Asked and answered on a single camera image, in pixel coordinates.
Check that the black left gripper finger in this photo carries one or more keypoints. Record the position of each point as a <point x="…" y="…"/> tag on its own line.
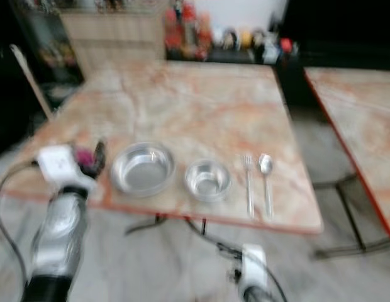
<point x="98" y="157"/>

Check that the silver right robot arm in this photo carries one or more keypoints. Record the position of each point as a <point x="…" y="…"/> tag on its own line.
<point x="259" y="296"/>

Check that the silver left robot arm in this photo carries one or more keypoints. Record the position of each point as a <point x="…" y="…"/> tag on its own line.
<point x="60" y="229"/>

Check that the large steel bowl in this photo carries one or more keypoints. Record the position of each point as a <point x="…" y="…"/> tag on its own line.
<point x="143" y="170"/>

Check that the steel fork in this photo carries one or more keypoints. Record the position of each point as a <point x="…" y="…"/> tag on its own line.
<point x="249" y="187"/>

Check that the wooden chair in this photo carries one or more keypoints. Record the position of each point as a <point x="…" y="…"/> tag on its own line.
<point x="34" y="82"/>

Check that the small steel bowl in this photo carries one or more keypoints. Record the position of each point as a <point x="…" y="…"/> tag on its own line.
<point x="207" y="181"/>

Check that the steel spoon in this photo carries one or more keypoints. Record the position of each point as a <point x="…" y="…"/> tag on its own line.
<point x="265" y="164"/>

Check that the light wooden cabinet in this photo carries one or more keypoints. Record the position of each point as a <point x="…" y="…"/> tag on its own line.
<point x="113" y="41"/>

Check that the black glass display shelf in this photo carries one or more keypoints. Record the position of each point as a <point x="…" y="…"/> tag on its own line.
<point x="47" y="44"/>

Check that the red bottles cluster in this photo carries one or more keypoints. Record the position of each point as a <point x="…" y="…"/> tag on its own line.
<point x="187" y="28"/>

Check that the yellow jar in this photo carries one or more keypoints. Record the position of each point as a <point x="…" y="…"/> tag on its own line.
<point x="246" y="39"/>

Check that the small red round object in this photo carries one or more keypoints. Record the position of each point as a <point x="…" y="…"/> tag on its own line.
<point x="285" y="44"/>

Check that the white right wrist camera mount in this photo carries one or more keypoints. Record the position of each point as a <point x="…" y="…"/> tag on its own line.
<point x="253" y="265"/>

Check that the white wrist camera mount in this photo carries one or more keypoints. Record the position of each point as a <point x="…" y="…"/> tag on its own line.
<point x="253" y="265"/>
<point x="60" y="165"/>

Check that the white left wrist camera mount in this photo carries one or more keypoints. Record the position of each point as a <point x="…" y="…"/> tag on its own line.
<point x="60" y="165"/>

